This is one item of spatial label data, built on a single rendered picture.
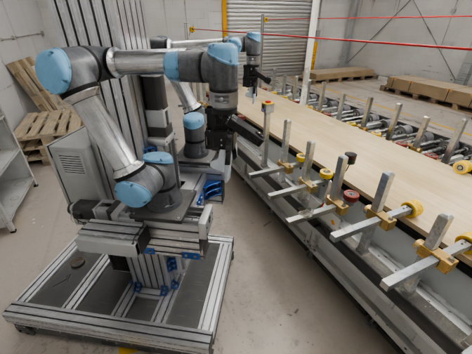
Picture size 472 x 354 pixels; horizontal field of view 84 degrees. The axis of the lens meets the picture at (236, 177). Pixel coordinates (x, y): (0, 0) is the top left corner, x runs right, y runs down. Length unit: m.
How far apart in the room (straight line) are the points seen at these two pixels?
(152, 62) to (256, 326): 1.66
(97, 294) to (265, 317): 1.11
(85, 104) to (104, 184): 0.62
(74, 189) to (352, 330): 1.85
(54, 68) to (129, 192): 0.41
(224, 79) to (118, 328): 1.52
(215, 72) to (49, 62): 0.47
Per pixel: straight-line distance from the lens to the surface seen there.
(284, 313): 2.04
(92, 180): 1.42
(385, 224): 1.33
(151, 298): 1.88
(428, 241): 1.25
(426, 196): 1.76
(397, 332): 2.00
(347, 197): 1.54
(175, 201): 1.12
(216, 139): 0.74
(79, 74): 0.92
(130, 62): 0.95
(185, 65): 0.71
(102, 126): 0.93
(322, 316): 2.09
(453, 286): 1.58
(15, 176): 3.98
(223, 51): 0.67
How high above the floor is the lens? 1.72
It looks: 31 degrees down
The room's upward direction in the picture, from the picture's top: straight up
